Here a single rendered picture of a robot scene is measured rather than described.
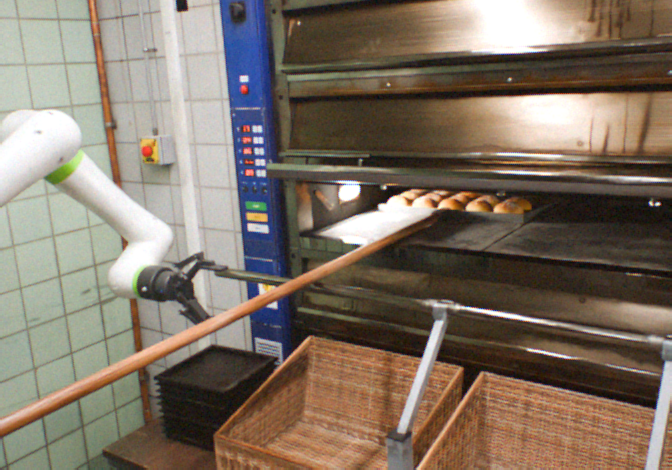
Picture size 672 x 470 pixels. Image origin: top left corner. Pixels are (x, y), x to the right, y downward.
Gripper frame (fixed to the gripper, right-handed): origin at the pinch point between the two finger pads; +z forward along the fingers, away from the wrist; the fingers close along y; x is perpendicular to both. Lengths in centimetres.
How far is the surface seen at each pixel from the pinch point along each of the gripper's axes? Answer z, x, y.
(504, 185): 54, -43, -22
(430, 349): 48, -14, 10
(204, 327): 12.7, 19.3, -0.8
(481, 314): 58, -20, 3
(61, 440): -112, -20, 80
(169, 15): -69, -58, -72
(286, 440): -14, -34, 60
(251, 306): 12.9, 4.6, -0.6
